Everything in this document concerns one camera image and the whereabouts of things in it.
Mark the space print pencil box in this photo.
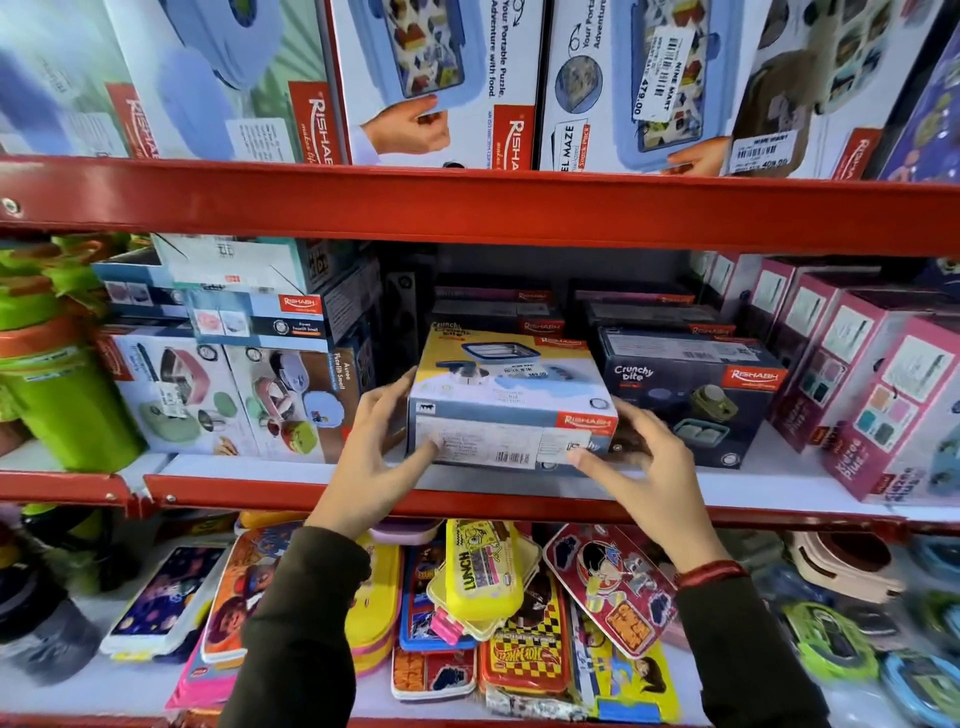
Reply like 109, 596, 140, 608
99, 543, 235, 663

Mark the person's left forearm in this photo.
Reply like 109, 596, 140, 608
219, 525, 376, 728

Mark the pink flat lunch box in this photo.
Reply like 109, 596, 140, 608
164, 636, 243, 711

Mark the person's right hand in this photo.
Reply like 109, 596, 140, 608
566, 398, 733, 577

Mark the pink tall carton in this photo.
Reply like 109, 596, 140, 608
742, 256, 885, 348
771, 288, 960, 456
705, 252, 768, 325
766, 270, 948, 376
820, 315, 960, 504

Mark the light blue flat carton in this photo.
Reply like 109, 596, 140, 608
150, 233, 363, 296

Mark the person's left hand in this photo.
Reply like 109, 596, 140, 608
306, 366, 444, 542

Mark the person's right forearm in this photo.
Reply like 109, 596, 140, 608
675, 573, 831, 728

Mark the white carton with pink tiffin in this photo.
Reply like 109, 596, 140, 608
96, 323, 261, 459

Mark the black upright carton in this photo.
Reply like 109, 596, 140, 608
382, 270, 438, 380

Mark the orange cartoon lunch box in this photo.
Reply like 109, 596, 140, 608
199, 520, 305, 670

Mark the red cartoon lunch box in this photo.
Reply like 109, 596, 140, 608
543, 522, 681, 661

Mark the brown carton with pink tiffin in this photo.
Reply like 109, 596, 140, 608
221, 330, 378, 467

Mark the purple lunch box lid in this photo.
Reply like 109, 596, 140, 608
366, 517, 445, 547

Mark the white carton with blue casseroles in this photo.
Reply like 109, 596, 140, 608
103, 0, 351, 166

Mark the white carton with brown lunch box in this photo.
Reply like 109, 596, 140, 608
726, 0, 948, 183

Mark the dark blue space print carton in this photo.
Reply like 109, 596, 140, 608
876, 43, 960, 186

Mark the white carton with blue containers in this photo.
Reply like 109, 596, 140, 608
0, 0, 147, 160

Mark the yellow and blue cartoon lunch box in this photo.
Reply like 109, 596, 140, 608
568, 600, 685, 726

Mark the dark flat carton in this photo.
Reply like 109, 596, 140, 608
570, 281, 699, 309
432, 273, 558, 306
430, 300, 568, 340
583, 300, 741, 340

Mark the dark grey bottle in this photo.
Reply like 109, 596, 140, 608
0, 517, 104, 688

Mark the plain yellow lunch box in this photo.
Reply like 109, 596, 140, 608
343, 531, 404, 678

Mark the red thread bracelet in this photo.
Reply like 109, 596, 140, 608
675, 560, 750, 592

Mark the dark blue lunch box carton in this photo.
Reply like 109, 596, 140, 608
596, 326, 790, 471

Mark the green wrapped lunch box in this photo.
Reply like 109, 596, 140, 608
778, 600, 880, 685

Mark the white maze lunch box carton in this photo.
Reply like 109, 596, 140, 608
538, 0, 775, 178

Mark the white and dark tiffin carton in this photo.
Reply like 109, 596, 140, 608
183, 258, 385, 355

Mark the green container with orange lid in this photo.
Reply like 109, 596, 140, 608
0, 232, 132, 333
0, 313, 148, 474

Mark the white and orange lunch box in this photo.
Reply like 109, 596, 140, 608
390, 643, 479, 703

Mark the blue wrapped lunch box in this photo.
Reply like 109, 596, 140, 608
879, 648, 960, 728

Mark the yellow and blue lunch box carton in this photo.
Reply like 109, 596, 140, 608
407, 322, 621, 475

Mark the small light blue carton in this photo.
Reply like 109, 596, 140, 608
91, 249, 190, 321

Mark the red metal shelf beam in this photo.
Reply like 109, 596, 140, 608
0, 468, 142, 520
0, 153, 960, 260
142, 472, 960, 538

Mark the white puzzle lunch box carton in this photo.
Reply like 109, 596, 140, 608
328, 0, 547, 171

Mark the red checkered car lunch box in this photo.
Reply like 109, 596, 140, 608
477, 568, 576, 700

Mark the beige round container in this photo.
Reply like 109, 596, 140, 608
782, 530, 910, 606

